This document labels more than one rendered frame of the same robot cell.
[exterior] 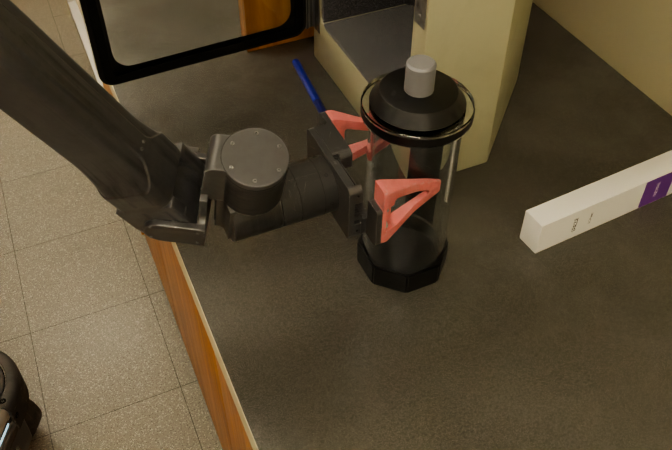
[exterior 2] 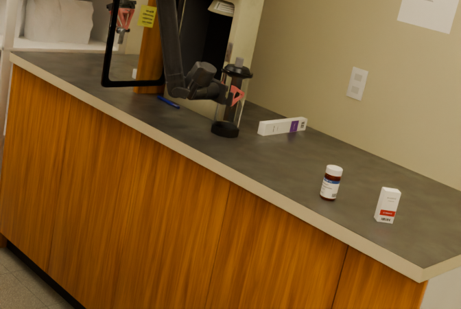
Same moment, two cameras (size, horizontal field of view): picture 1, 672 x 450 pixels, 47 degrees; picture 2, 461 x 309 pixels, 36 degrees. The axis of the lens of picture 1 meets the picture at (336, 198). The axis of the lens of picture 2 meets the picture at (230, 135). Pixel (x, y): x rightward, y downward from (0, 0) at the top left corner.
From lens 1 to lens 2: 178 cm
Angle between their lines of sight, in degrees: 35
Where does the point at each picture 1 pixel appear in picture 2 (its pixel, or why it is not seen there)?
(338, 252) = (204, 130)
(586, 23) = (256, 99)
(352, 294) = (213, 136)
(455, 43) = not seen: hidden behind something
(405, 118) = (238, 70)
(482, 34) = not seen: hidden behind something
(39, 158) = not seen: outside the picture
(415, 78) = (239, 61)
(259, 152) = (209, 66)
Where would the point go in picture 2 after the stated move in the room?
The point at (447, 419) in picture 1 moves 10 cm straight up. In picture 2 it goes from (254, 154) to (261, 125)
